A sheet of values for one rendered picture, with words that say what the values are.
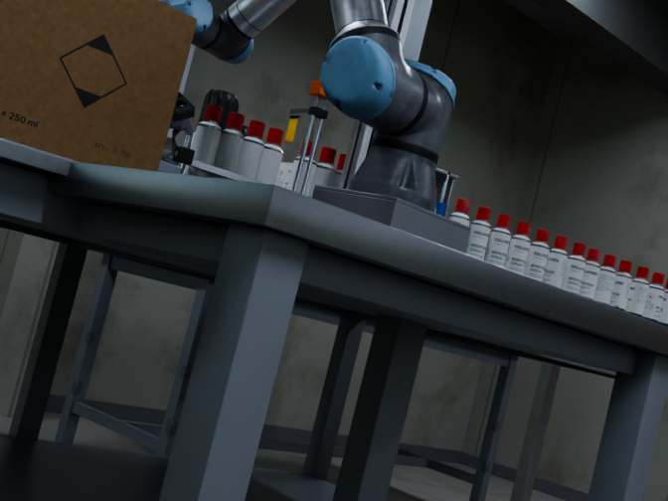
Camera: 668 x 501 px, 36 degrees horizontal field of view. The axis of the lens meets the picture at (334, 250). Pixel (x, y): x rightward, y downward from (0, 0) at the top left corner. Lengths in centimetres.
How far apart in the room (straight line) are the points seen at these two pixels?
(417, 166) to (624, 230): 505
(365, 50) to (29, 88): 50
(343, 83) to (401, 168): 18
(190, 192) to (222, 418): 24
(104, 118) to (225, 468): 69
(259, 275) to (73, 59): 63
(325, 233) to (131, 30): 65
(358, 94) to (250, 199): 62
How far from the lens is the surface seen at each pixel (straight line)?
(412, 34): 220
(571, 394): 667
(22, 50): 149
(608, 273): 293
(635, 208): 669
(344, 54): 161
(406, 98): 162
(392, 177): 166
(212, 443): 99
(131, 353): 513
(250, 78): 540
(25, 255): 446
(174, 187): 109
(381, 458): 164
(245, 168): 212
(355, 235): 104
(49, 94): 150
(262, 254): 99
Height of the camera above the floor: 72
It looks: 4 degrees up
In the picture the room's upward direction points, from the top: 14 degrees clockwise
